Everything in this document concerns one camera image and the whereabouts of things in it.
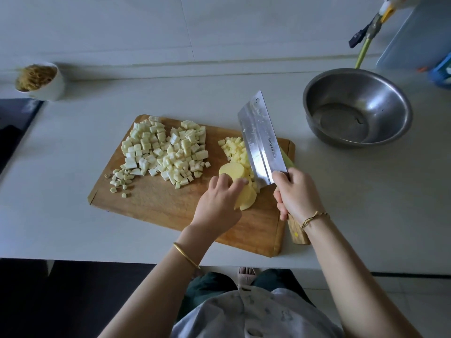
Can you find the person's left hand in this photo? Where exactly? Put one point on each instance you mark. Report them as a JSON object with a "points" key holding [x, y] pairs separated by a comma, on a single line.
{"points": [[215, 207]]}

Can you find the person's right hand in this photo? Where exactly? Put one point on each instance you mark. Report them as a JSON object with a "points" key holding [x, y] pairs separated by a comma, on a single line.
{"points": [[299, 197]]}

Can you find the peeled green cucumber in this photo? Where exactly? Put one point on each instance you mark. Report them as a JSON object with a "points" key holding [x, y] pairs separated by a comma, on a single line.
{"points": [[287, 159]]}

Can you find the yellow potato piece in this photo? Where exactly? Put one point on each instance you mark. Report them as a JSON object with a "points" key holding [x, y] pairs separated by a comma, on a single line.
{"points": [[232, 169]]}

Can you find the peeled yellow potato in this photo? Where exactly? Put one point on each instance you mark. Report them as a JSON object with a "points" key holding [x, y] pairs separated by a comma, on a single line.
{"points": [[234, 148]]}

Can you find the pile of white diced vegetable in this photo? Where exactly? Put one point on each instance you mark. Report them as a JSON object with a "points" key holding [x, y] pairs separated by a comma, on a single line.
{"points": [[184, 151]]}

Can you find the pile of garlic cloves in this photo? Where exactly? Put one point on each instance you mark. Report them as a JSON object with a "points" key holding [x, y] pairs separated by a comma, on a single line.
{"points": [[120, 183]]}

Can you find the person's left forearm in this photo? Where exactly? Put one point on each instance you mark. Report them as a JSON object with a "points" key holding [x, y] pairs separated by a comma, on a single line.
{"points": [[151, 292]]}

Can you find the person's right forearm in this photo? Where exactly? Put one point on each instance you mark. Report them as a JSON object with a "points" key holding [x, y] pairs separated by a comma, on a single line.
{"points": [[363, 285]]}

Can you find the person's right foot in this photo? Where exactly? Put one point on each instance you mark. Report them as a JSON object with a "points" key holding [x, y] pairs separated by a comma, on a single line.
{"points": [[246, 275]]}

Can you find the gold bangle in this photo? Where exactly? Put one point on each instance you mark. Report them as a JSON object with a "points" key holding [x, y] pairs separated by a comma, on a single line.
{"points": [[186, 255]]}

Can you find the wooden cutting board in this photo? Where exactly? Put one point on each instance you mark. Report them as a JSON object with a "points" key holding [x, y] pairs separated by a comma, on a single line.
{"points": [[155, 204]]}

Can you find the dark green trousers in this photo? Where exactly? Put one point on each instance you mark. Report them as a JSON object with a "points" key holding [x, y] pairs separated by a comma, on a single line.
{"points": [[201, 288]]}

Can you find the white patterned garment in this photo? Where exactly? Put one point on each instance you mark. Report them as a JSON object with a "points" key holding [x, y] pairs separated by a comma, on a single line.
{"points": [[254, 317]]}

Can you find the deep stainless steel bowl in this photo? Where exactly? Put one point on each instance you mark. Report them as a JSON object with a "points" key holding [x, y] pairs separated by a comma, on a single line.
{"points": [[384, 95]]}

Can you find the dark green bottle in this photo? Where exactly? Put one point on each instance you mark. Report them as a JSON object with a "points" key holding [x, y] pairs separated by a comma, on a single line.
{"points": [[442, 72]]}

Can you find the light blue plastic board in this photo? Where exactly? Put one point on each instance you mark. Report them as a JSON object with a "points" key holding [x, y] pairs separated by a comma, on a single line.
{"points": [[416, 38]]}

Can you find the black gas stove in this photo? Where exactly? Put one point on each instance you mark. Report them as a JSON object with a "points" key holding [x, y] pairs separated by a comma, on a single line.
{"points": [[15, 130]]}

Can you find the white bowl of noodles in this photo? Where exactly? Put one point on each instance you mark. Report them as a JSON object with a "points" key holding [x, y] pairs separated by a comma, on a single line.
{"points": [[39, 81]]}

